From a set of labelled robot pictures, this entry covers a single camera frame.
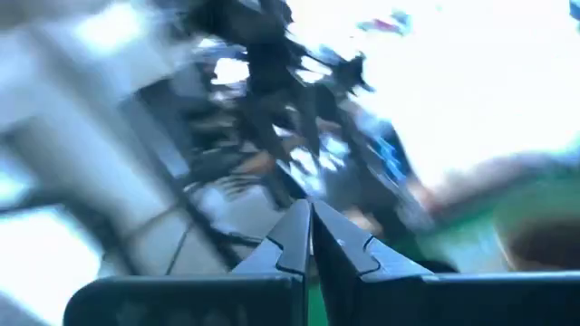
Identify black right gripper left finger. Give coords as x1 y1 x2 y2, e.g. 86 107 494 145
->
63 198 314 326

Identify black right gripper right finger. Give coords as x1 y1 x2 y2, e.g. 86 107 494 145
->
311 198 580 326

